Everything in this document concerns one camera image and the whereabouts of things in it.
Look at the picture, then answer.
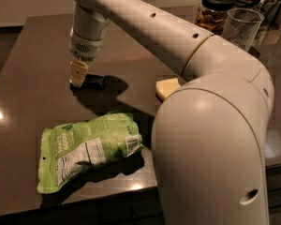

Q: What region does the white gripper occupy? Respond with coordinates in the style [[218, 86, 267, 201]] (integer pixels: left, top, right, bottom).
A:
[[69, 28, 104, 87]]

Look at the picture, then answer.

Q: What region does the yellow sponge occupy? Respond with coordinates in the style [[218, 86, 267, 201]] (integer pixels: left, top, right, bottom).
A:
[[155, 78, 181, 101]]

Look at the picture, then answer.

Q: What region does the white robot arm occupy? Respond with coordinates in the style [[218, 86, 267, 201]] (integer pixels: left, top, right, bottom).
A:
[[74, 0, 274, 225]]

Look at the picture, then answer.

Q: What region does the dark chocolate rxbar wrapper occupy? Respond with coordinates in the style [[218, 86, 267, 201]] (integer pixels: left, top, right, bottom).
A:
[[69, 74, 108, 90]]

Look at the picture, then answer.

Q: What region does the dark drawer cabinet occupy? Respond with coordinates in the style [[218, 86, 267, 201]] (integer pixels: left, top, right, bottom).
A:
[[0, 166, 281, 225]]

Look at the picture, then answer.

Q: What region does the green snack bag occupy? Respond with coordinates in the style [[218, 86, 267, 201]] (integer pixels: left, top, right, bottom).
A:
[[37, 111, 143, 194]]

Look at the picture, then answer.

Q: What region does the glass jar with black lid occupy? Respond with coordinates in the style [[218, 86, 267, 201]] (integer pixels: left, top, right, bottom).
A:
[[195, 0, 236, 35]]

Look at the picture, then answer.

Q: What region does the clear plastic measuring cup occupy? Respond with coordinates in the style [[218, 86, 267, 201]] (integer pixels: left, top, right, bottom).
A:
[[222, 7, 264, 52]]

